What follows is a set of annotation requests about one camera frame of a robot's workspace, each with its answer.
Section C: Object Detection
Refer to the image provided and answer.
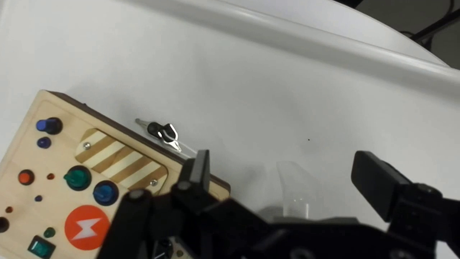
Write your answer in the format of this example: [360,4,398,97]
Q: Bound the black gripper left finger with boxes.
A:
[176,148,212,196]

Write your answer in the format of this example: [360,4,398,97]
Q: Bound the wooden button board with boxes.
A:
[0,89,231,259]

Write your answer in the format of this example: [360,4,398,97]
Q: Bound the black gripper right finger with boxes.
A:
[350,149,413,222]

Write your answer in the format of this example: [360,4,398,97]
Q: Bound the metal key black head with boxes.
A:
[133,116,198,158]

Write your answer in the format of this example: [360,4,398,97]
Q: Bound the white plastic tray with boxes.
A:
[0,0,460,259]

